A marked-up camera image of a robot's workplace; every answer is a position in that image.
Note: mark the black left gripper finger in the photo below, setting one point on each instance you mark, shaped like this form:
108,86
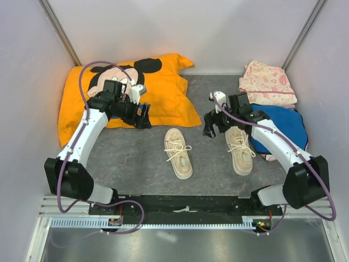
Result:
130,121
142,120

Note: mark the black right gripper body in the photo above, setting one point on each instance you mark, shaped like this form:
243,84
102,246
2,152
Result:
224,121

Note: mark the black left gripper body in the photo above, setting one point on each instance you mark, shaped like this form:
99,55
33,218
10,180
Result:
126,109

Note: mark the beige lace shoe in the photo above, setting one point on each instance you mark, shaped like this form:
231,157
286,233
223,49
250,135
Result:
240,150
183,172

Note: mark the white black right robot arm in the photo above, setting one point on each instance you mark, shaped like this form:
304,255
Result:
307,178

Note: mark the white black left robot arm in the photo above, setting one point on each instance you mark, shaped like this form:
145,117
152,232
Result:
66,174

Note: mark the orange Mickey Mouse pillow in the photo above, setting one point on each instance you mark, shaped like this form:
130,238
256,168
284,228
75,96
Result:
166,91

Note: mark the pink patterned folded garment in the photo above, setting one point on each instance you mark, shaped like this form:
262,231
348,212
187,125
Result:
267,85

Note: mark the blue folded cloth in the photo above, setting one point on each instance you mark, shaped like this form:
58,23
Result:
288,121

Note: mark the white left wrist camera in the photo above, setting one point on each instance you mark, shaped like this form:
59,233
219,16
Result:
135,93

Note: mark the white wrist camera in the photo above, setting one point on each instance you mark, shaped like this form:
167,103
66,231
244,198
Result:
219,98
135,93

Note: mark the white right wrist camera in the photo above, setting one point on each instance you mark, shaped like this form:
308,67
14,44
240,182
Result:
219,98

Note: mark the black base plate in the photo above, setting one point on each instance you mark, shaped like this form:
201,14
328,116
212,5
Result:
233,205

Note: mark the grey slotted cable duct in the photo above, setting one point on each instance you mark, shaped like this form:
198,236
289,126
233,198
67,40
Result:
107,223

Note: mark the aluminium frame rail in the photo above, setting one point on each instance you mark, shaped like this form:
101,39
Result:
49,207

